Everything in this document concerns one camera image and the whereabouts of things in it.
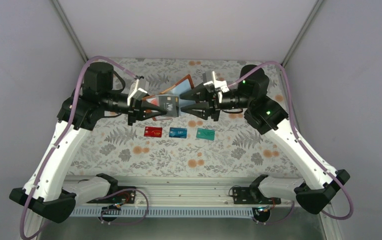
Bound red VIP credit card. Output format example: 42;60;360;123
143;126;163;138

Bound brown leather card holder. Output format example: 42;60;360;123
144;74;194;121

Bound teal credit card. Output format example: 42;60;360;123
196;128;216;141

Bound blue credit card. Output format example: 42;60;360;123
168;127;188;139

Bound black VIP credit card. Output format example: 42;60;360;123
157;94;179;118

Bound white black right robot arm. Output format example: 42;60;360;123
179;64;350;215

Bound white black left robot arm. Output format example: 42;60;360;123
9;60;167;223

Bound floral patterned table mat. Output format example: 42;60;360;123
53;57;303;178

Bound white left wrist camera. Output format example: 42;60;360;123
127;78;149;106

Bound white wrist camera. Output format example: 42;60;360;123
127;78;149;106
202;71;230;103

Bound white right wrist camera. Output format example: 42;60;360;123
202;71;230;103

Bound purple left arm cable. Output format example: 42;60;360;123
19;55;139;240

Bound aluminium rail frame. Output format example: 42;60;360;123
33;177;332;208

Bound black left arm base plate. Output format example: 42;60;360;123
86;186;137;204

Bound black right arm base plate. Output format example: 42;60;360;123
228;185;282;205

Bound grey slotted cable duct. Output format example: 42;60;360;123
44;207;258;219

